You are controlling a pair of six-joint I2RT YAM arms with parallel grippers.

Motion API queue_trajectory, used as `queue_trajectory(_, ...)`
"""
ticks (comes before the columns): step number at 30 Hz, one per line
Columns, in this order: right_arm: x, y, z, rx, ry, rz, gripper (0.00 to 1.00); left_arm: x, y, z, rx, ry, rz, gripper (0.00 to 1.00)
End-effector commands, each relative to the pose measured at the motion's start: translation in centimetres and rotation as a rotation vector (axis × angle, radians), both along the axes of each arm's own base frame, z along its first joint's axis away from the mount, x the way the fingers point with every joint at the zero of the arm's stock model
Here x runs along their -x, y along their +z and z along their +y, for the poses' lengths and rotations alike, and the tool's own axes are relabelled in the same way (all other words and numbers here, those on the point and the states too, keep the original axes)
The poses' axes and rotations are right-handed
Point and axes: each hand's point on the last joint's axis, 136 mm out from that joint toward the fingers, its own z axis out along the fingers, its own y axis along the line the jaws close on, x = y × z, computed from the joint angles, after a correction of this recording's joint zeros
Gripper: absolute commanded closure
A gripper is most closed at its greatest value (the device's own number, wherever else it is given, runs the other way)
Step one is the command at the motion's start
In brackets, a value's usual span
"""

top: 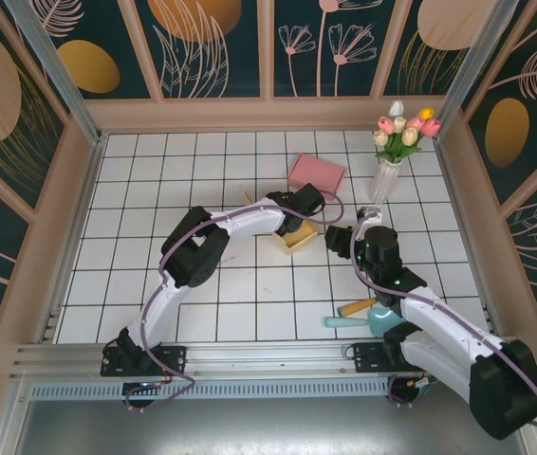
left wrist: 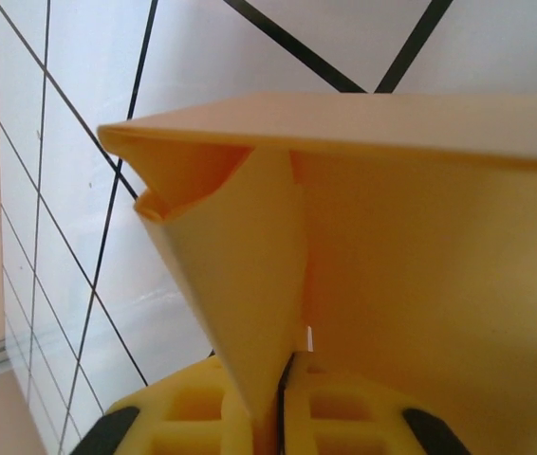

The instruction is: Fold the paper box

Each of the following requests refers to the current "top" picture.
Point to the pink paper box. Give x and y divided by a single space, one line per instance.
318 171

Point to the yellow paper box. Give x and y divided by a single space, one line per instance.
299 242

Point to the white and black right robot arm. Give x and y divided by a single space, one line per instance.
449 327

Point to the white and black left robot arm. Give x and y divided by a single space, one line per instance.
249 223

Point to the teal garden trowel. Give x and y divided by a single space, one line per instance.
377 320

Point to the white ribbed vase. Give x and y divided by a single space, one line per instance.
384 182

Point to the artificial tulip bouquet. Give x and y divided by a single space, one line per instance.
403 135

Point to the grey metal sheet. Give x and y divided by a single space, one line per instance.
268 426

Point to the aluminium table edge rail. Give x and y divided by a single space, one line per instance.
470 237
79 237

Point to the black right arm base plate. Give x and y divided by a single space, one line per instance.
368 358

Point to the aluminium mounting rail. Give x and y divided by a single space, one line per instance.
259 360

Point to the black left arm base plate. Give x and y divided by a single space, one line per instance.
176 360

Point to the aluminium frame post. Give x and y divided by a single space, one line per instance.
477 66
55 66

